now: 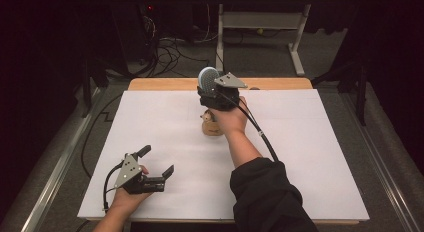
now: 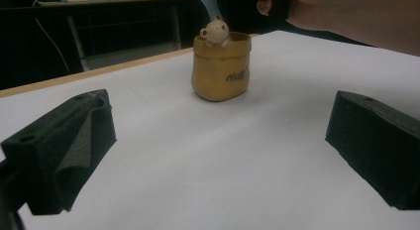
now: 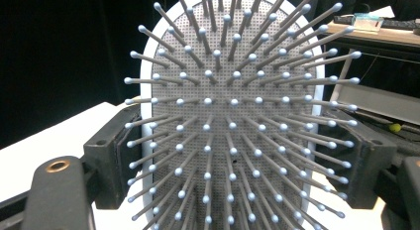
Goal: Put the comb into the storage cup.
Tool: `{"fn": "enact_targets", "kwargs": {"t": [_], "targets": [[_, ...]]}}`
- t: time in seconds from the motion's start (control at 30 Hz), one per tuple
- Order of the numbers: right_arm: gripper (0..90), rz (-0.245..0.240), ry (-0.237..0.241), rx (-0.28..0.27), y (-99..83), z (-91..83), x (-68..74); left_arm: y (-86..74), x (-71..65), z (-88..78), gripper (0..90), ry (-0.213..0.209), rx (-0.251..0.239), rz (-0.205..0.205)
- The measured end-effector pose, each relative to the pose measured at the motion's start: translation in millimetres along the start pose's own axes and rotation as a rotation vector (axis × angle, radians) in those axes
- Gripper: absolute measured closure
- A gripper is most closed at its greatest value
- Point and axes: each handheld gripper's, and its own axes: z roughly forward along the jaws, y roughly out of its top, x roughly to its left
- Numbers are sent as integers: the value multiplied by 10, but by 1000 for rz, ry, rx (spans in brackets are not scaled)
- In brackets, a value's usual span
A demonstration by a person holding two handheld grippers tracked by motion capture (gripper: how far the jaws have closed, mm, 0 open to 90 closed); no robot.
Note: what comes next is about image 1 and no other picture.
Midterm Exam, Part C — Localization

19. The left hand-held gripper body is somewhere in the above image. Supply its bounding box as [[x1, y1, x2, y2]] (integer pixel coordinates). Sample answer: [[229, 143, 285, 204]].
[[114, 152, 167, 195]]

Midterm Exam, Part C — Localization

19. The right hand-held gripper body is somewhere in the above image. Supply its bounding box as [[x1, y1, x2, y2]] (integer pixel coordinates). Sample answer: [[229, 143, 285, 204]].
[[199, 71, 248, 112]]

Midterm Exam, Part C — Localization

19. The light blue hairbrush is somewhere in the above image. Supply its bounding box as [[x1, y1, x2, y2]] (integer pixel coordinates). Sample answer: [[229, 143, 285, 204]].
[[197, 66, 223, 95]]

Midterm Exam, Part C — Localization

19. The wooden cup with animal figure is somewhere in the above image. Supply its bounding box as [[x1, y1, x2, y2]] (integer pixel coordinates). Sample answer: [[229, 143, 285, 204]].
[[199, 109, 225, 137]]

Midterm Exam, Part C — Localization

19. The person's right hand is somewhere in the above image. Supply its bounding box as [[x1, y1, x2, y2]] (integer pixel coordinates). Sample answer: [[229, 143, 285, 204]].
[[207, 95, 250, 137]]

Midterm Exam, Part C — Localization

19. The person's left hand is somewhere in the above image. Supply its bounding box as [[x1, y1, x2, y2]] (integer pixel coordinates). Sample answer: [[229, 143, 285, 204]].
[[110, 164, 153, 211]]

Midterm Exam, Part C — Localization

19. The white board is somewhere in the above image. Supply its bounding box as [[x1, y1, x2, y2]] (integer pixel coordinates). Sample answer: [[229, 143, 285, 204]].
[[77, 89, 370, 222]]

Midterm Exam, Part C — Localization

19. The wooden table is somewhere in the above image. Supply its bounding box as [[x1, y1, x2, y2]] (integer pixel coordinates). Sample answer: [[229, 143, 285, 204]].
[[84, 77, 361, 226]]

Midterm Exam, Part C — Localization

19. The black stand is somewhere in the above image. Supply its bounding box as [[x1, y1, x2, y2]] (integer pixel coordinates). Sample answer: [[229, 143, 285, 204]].
[[81, 55, 111, 119], [311, 58, 369, 127]]

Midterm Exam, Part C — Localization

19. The black computer tower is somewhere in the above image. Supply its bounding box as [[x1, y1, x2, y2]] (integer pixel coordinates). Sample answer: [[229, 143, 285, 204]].
[[111, 1, 158, 66]]

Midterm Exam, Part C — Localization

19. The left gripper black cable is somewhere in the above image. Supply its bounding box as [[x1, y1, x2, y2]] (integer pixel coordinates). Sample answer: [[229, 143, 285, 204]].
[[102, 161, 125, 214]]

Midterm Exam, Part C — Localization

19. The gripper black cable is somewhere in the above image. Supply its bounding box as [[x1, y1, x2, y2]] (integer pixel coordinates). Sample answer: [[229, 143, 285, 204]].
[[218, 91, 280, 163], [102, 161, 125, 214]]

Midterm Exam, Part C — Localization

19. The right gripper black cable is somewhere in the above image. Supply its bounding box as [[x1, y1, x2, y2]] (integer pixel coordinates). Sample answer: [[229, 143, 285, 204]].
[[218, 91, 280, 163]]

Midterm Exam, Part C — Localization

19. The black floor cable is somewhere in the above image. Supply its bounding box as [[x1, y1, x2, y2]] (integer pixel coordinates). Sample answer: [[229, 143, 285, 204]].
[[80, 93, 124, 180]]

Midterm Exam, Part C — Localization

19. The tangle of floor cables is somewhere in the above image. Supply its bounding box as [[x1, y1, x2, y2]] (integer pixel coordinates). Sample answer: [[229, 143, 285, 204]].
[[139, 5, 219, 79]]

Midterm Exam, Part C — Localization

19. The metal floor rail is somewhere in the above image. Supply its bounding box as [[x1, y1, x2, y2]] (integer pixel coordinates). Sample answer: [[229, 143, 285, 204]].
[[339, 91, 422, 232], [19, 86, 101, 232]]

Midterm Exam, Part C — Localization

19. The white metal desk frame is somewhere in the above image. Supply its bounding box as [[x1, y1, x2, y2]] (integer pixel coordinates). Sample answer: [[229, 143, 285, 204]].
[[214, 3, 313, 77]]

